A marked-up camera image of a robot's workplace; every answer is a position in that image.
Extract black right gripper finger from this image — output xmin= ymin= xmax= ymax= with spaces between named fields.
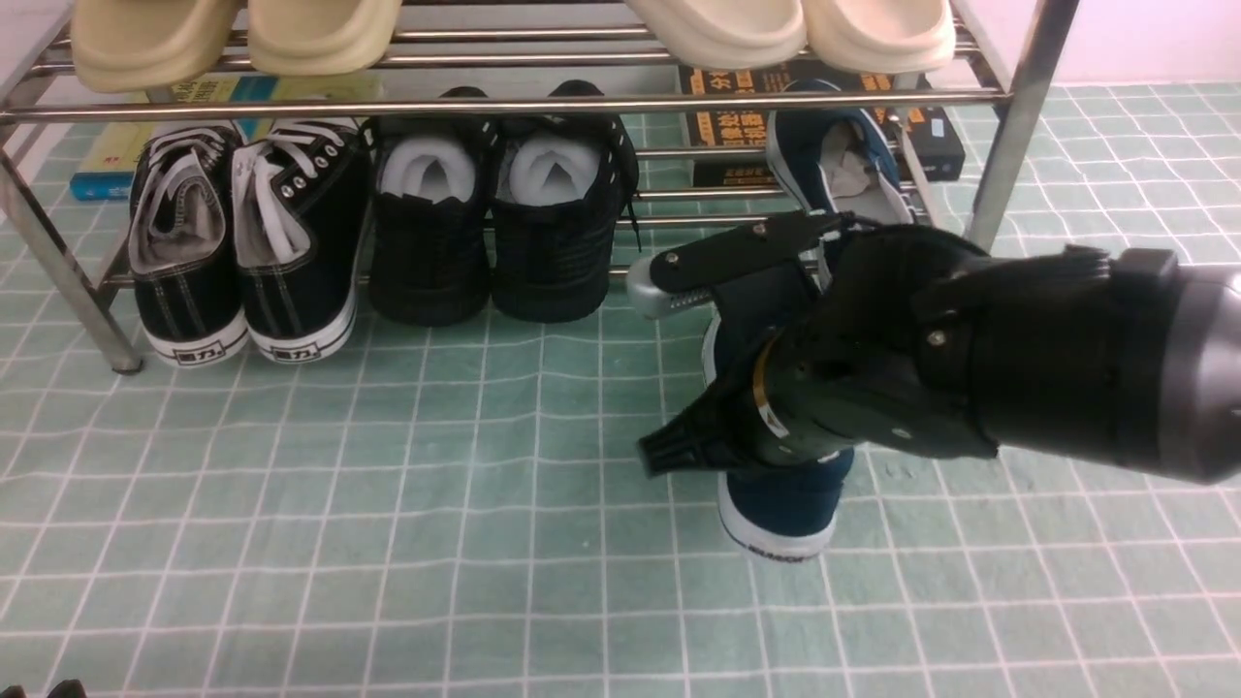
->
xmin=637 ymin=379 xmax=777 ymax=478
xmin=625 ymin=210 xmax=854 ymax=319

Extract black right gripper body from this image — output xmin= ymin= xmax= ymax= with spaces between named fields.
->
xmin=750 ymin=225 xmax=998 ymax=465

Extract navy slip-on shoe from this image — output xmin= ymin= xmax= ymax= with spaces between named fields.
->
xmin=701 ymin=262 xmax=855 ymax=561
xmin=766 ymin=108 xmax=915 ymax=224

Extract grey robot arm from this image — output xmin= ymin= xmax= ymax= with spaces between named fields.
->
xmin=625 ymin=210 xmax=1240 ymax=486

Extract stainless steel shoe rack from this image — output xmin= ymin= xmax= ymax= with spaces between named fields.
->
xmin=2 ymin=1 xmax=1080 ymax=375

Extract black and orange book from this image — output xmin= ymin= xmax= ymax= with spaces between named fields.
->
xmin=678 ymin=60 xmax=965 ymax=188

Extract left cream slipper, right pair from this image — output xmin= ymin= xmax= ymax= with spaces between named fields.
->
xmin=624 ymin=1 xmax=807 ymax=72

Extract cream slipper, pair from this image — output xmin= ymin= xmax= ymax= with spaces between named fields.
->
xmin=802 ymin=1 xmax=957 ymax=75
xmin=624 ymin=1 xmax=807 ymax=72

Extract right all-black shoe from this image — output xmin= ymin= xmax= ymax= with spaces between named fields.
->
xmin=491 ymin=113 xmax=640 ymax=324

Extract all-black shoe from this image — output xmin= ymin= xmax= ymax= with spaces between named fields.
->
xmin=491 ymin=113 xmax=640 ymax=324
xmin=365 ymin=113 xmax=499 ymax=328

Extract green checkered tablecloth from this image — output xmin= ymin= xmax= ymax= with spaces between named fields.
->
xmin=0 ymin=83 xmax=1241 ymax=698

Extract left all-black shoe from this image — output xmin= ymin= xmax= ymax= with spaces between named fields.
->
xmin=365 ymin=113 xmax=499 ymax=328

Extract right black lace-up sneaker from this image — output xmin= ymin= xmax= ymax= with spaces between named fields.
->
xmin=231 ymin=116 xmax=374 ymax=364

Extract black lace-up sneaker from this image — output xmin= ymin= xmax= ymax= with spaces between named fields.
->
xmin=127 ymin=120 xmax=248 ymax=366
xmin=231 ymin=116 xmax=374 ymax=364

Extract right beige slipper, left pair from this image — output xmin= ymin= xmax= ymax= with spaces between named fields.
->
xmin=247 ymin=1 xmax=402 ymax=77

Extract beige slipper, pair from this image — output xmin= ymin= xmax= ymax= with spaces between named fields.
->
xmin=68 ymin=1 xmax=243 ymax=94
xmin=247 ymin=1 xmax=402 ymax=77

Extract left black lace-up sneaker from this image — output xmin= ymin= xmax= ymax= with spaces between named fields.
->
xmin=127 ymin=120 xmax=248 ymax=366

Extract yellow and blue book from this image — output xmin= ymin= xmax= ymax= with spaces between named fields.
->
xmin=68 ymin=75 xmax=383 ymax=202

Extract black object at bottom edge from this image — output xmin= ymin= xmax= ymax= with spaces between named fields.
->
xmin=1 ymin=679 xmax=88 ymax=698

